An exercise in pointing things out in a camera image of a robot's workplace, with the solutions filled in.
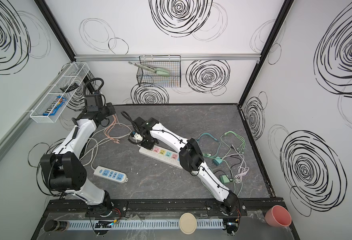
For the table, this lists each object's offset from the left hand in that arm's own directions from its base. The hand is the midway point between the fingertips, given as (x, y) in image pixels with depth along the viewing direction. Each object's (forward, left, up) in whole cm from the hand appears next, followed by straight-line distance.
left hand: (111, 105), depth 87 cm
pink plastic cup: (-50, -85, -13) cm, 99 cm away
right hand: (-14, -22, -19) cm, 32 cm away
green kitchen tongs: (+21, -26, +10) cm, 35 cm away
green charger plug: (-33, -66, -21) cm, 77 cm away
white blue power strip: (-32, -3, -21) cm, 39 cm away
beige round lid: (-54, -46, -16) cm, 73 cm away
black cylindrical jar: (-57, +11, -15) cm, 60 cm away
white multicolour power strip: (-20, -31, -21) cm, 43 cm away
